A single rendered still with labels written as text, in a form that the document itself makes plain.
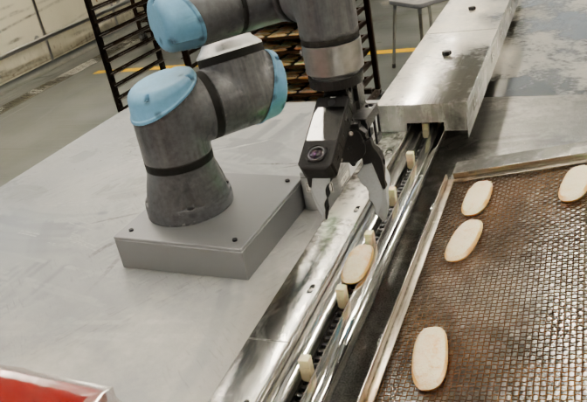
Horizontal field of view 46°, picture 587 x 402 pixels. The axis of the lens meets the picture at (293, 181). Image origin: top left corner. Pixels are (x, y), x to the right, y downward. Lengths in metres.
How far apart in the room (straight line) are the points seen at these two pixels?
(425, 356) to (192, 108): 0.56
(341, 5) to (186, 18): 0.19
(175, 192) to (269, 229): 0.16
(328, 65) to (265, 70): 0.32
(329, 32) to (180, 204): 0.43
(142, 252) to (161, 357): 0.24
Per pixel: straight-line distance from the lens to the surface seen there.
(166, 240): 1.11
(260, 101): 1.14
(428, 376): 0.72
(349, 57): 0.86
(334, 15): 0.84
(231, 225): 1.11
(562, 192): 0.98
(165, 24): 0.86
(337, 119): 0.86
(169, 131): 1.09
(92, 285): 1.19
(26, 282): 1.27
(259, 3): 0.90
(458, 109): 1.34
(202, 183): 1.13
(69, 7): 7.28
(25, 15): 6.83
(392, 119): 1.38
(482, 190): 1.03
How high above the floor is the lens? 1.39
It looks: 25 degrees down
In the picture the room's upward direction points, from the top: 11 degrees counter-clockwise
